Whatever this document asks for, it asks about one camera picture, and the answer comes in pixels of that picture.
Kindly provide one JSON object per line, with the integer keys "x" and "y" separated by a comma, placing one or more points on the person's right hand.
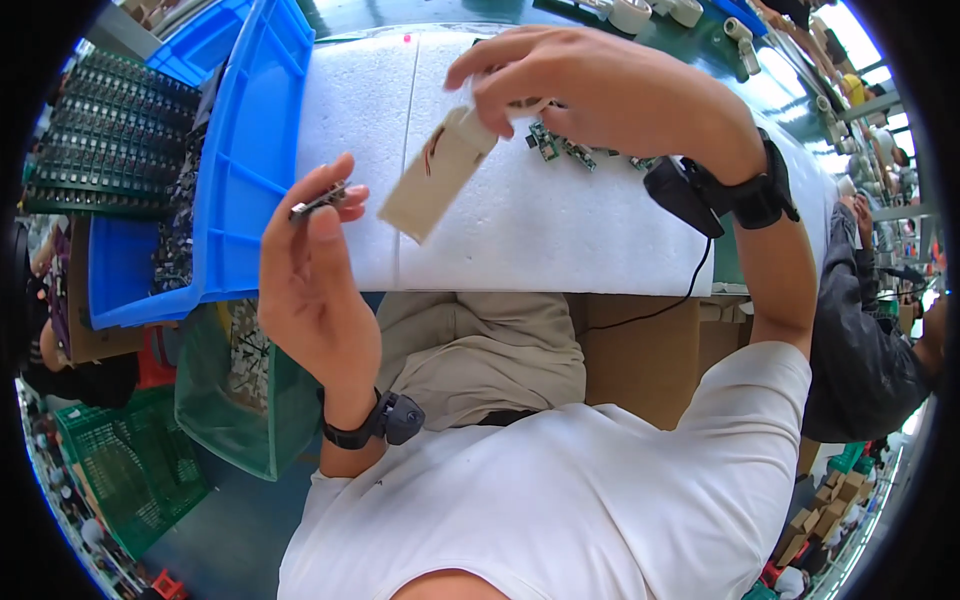
{"x": 630, "y": 97}

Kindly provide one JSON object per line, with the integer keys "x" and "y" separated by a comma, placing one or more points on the person's left hand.
{"x": 307, "y": 300}

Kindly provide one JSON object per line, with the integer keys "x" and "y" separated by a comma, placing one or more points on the small circuit board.
{"x": 319, "y": 201}

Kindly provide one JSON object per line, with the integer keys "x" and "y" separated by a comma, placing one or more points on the beige masking tape strip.
{"x": 427, "y": 187}

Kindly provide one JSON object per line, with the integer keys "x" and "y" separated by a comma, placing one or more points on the green circuit board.
{"x": 544, "y": 142}
{"x": 643, "y": 162}
{"x": 580, "y": 154}

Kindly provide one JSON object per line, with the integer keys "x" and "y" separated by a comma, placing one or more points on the white tape roll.
{"x": 630, "y": 13}
{"x": 686, "y": 10}

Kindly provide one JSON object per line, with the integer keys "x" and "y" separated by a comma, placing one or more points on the white plastic cylinder part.
{"x": 742, "y": 41}

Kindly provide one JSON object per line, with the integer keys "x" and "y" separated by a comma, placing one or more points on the black wrist band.
{"x": 720, "y": 196}
{"x": 379, "y": 424}

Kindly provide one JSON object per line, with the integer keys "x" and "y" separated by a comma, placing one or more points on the pile of black components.
{"x": 176, "y": 232}

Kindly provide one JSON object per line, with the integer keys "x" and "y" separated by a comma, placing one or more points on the large blue plastic crate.
{"x": 247, "y": 165}

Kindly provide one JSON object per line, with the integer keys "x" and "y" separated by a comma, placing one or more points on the translucent green plastic bin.
{"x": 225, "y": 427}

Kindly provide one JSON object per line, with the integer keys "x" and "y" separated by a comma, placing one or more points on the white foam sheet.
{"x": 525, "y": 232}

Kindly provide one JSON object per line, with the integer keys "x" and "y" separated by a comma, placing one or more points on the person's legs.
{"x": 480, "y": 352}

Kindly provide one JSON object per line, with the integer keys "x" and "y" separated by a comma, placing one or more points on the green mesh plastic basket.
{"x": 127, "y": 472}

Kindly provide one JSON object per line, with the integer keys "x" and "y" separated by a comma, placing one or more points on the workbench with shelves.
{"x": 877, "y": 135}

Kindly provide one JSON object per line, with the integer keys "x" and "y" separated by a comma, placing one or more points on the brown cardboard box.
{"x": 645, "y": 367}

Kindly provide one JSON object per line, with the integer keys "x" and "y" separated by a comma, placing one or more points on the small blue plastic crate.
{"x": 187, "y": 52}

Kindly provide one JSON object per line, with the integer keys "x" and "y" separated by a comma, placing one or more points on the red plastic stool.
{"x": 169, "y": 585}

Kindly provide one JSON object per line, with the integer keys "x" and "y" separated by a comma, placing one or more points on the person's body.
{"x": 562, "y": 510}

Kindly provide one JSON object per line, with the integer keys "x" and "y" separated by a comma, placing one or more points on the heap of cardboard boxes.
{"x": 829, "y": 514}

